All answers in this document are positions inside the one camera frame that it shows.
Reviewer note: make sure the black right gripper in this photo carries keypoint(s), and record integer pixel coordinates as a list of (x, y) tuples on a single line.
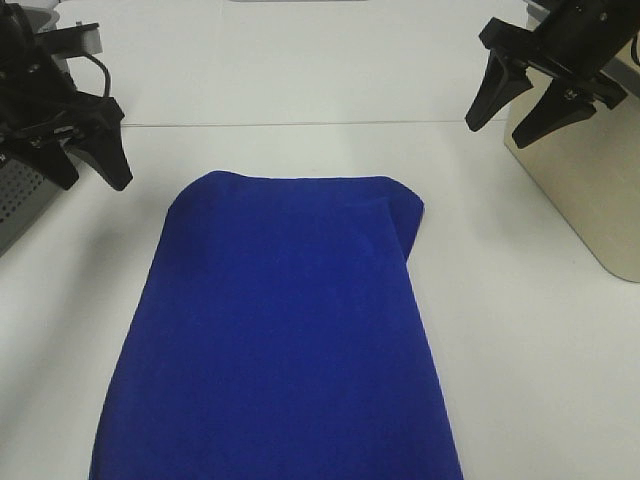
[(572, 44)]

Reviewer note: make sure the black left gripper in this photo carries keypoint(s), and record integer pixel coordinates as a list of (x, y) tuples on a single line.
[(45, 117)]

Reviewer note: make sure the blue towel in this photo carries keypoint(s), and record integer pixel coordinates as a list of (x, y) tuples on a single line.
[(278, 337)]

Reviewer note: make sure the grey perforated plastic basket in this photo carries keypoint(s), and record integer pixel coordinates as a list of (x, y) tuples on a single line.
[(25, 195)]

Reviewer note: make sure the beige bin with grey rim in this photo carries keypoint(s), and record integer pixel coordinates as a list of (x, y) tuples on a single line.
[(590, 170)]

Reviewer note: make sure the grey camera on left wrist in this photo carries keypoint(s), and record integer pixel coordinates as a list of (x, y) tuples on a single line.
[(71, 42)]

